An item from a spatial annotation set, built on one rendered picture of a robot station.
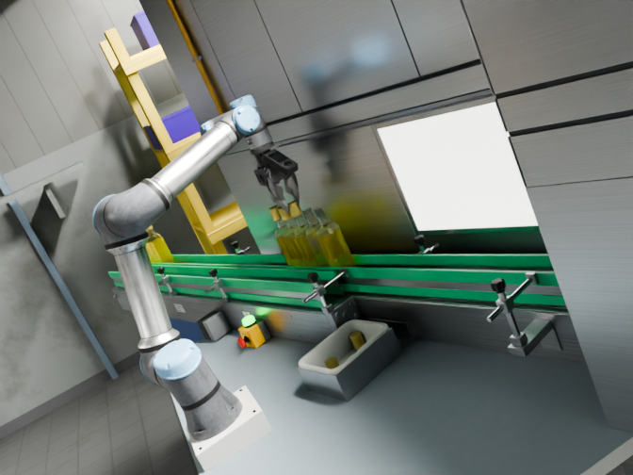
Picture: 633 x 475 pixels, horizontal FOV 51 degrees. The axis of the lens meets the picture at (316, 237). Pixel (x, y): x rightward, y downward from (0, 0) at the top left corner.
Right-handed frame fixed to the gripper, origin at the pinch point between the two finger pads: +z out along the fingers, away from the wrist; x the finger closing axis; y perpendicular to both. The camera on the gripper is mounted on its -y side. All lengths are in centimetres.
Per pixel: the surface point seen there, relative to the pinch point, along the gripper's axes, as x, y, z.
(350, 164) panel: -13.3, -18.0, -5.7
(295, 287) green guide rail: 13.3, -4.0, 21.4
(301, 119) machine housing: -13.2, -3.7, -22.2
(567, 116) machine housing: 16, -114, -18
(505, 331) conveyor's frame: 2, -70, 35
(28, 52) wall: -31, 294, -107
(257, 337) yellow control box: 21.5, 21.0, 37.9
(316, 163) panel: -12.3, -2.3, -8.0
